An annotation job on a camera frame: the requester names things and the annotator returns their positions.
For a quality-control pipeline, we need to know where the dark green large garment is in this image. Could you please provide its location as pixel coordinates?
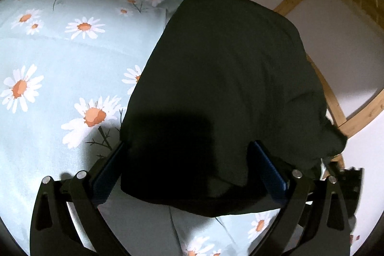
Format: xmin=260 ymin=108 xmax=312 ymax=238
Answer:
xmin=120 ymin=0 xmax=347 ymax=217

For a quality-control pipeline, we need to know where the light daisy-print bed sheet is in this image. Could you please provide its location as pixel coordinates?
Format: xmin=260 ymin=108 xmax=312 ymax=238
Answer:
xmin=0 ymin=0 xmax=304 ymax=256

